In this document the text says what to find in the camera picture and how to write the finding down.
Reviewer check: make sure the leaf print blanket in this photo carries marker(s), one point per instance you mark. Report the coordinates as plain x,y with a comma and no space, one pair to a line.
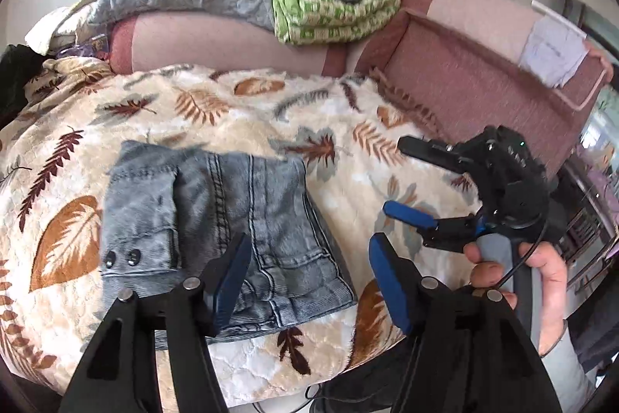
145,113

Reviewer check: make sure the purple packet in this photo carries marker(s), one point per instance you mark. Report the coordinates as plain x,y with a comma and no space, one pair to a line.
80,47

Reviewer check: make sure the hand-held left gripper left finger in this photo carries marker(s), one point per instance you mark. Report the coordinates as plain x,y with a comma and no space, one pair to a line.
232,282

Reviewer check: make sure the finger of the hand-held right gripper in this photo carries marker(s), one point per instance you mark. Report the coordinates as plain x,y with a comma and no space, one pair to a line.
416,217
430,151

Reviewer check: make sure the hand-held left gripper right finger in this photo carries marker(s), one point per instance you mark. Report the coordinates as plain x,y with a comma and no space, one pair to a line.
389,282

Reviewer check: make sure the person's right hand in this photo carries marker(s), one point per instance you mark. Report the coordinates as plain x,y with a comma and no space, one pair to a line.
549,282

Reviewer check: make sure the grey denim jacket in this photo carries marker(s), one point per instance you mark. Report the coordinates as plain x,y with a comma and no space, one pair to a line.
227,229

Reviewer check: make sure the pink tube rail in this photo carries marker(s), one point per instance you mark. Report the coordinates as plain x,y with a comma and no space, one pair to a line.
592,89

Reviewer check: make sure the cream pillow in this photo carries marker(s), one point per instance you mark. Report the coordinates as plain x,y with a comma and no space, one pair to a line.
58,23

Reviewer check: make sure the person's right forearm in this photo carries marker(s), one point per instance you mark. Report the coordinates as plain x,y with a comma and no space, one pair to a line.
568,374

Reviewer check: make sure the white cloth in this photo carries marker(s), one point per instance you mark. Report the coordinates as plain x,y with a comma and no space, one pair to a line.
553,50

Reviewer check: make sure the black jacket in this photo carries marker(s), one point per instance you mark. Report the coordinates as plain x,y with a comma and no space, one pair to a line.
17,79

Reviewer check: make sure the pink sofa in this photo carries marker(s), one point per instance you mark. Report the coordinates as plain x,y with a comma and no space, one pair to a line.
464,69

